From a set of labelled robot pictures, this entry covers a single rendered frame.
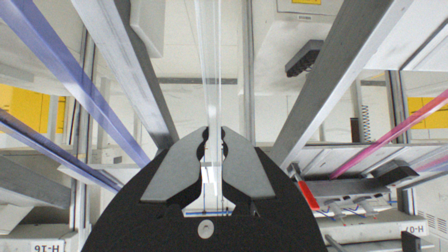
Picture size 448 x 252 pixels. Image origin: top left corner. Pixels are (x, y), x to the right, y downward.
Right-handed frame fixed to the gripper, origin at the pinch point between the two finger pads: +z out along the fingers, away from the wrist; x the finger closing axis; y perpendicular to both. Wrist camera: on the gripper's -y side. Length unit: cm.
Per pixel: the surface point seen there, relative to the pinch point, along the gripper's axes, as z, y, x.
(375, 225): 8, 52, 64
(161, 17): 12.4, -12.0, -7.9
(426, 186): 37, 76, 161
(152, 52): 9.0, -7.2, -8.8
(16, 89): 141, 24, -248
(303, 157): 10.7, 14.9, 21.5
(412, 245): -4, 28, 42
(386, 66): 5.2, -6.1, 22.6
